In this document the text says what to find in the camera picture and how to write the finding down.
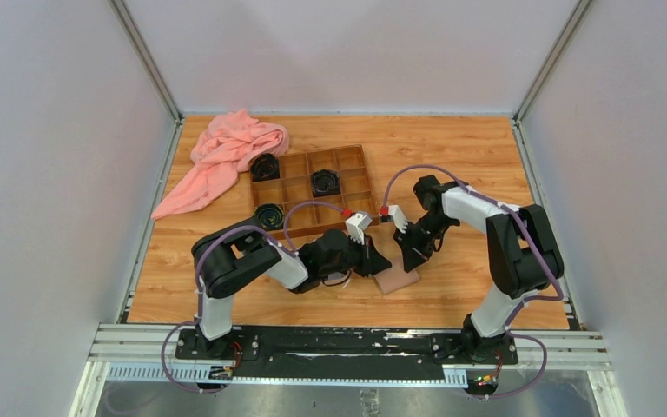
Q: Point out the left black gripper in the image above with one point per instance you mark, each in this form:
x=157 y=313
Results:
x=373 y=261

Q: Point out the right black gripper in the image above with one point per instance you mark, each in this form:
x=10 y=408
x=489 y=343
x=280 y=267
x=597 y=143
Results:
x=414 y=254

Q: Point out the pink leather card holder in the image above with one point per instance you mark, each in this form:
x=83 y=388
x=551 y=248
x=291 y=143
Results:
x=395 y=278

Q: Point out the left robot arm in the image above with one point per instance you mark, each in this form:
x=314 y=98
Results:
x=228 y=260

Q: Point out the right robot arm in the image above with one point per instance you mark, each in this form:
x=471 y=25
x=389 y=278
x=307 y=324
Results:
x=523 y=254

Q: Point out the brown wooden divider tray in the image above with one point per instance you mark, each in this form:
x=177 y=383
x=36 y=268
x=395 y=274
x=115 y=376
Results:
x=294 y=187

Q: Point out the black flower cup centre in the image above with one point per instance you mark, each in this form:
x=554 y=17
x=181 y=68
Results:
x=325 y=182

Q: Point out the black flower cup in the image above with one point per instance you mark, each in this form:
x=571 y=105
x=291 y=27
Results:
x=271 y=216
x=265 y=167
x=325 y=182

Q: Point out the black flower cup front left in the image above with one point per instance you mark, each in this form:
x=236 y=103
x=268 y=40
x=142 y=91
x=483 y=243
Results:
x=271 y=216

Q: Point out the black flower cup rear left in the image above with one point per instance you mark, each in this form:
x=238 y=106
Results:
x=265 y=167

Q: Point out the pink crumpled cloth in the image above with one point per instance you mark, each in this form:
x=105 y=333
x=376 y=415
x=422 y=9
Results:
x=223 y=150

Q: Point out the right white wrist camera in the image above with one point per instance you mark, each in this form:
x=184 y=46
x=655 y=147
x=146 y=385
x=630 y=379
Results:
x=395 y=215

